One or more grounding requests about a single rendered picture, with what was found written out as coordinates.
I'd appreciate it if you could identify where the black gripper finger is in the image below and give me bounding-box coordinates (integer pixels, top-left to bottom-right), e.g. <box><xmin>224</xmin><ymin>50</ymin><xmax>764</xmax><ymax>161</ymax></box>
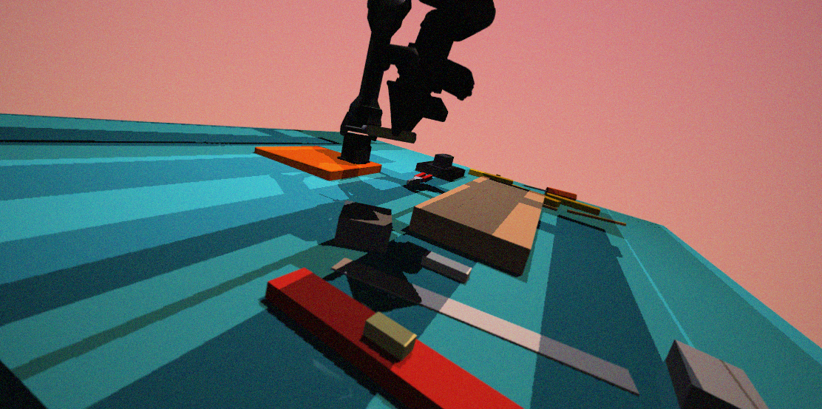
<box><xmin>387</xmin><ymin>81</ymin><xmax>427</xmax><ymax>137</ymax></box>
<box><xmin>403</xmin><ymin>103</ymin><xmax>437</xmax><ymax>132</ymax></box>

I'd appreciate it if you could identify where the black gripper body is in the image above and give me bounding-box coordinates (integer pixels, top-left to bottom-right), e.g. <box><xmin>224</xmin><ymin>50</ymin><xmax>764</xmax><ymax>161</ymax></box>
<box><xmin>374</xmin><ymin>37</ymin><xmax>449</xmax><ymax>122</ymax></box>

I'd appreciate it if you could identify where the yellow flat bar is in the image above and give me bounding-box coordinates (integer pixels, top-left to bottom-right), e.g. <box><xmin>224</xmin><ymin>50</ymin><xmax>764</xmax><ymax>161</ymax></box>
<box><xmin>546</xmin><ymin>192</ymin><xmax>600</xmax><ymax>215</ymax></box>
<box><xmin>543</xmin><ymin>196</ymin><xmax>561</xmax><ymax>208</ymax></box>
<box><xmin>469</xmin><ymin>169</ymin><xmax>513</xmax><ymax>185</ymax></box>

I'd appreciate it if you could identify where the tan wooden floor panel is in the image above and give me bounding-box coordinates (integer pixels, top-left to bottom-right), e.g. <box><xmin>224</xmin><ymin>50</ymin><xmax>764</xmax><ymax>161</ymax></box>
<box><xmin>408</xmin><ymin>176</ymin><xmax>545</xmax><ymax>276</ymax></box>

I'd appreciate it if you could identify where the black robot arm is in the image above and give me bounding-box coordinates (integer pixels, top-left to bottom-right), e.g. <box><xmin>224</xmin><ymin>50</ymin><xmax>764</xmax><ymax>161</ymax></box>
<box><xmin>337</xmin><ymin>0</ymin><xmax>496</xmax><ymax>164</ymax></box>

